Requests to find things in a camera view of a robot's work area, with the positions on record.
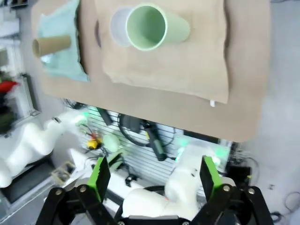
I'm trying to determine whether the white bowl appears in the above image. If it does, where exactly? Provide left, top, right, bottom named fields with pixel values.
left=110, top=7, right=132, bottom=47

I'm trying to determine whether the yellow connector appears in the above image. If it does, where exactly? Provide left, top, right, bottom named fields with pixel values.
left=87, top=138, right=102, bottom=150

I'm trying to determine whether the pale green round object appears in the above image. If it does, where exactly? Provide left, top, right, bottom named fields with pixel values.
left=103, top=134, right=120, bottom=153

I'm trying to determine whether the black fabric item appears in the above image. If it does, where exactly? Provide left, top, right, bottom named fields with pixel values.
left=0, top=105, right=14, bottom=132

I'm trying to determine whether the red fabric item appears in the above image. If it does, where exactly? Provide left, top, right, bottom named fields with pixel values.
left=0, top=79, right=20, bottom=93

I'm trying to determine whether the tan cloth mat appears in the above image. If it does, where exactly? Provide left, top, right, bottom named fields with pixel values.
left=94, top=0, right=232, bottom=105

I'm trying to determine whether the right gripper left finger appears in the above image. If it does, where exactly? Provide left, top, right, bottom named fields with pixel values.
left=42, top=156, right=118, bottom=225

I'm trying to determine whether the grey slatted panel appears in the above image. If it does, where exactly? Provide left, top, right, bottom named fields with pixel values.
left=78, top=106, right=235, bottom=195

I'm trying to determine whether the black green handheld tool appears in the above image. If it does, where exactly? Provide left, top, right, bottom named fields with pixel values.
left=143, top=121, right=168, bottom=162

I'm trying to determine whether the cardboard tube roll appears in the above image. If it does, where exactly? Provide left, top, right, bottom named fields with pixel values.
left=31, top=35, right=72, bottom=58

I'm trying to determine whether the pale green tall cup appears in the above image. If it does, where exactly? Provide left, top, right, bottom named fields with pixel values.
left=126, top=5, right=191, bottom=52

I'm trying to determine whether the black electronics box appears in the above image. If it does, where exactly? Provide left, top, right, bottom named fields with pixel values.
left=228, top=163, right=253, bottom=186

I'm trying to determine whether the small beige black device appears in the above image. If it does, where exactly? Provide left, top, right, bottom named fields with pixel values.
left=51, top=161, right=77, bottom=188

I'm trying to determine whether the teal green cloth mat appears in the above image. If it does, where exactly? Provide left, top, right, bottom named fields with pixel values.
left=37, top=0, right=91, bottom=83

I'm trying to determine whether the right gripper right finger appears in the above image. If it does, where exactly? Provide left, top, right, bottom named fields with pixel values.
left=190, top=155, right=275, bottom=225

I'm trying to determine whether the black power adapter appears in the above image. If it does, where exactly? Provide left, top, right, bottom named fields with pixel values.
left=121, top=114, right=142, bottom=135

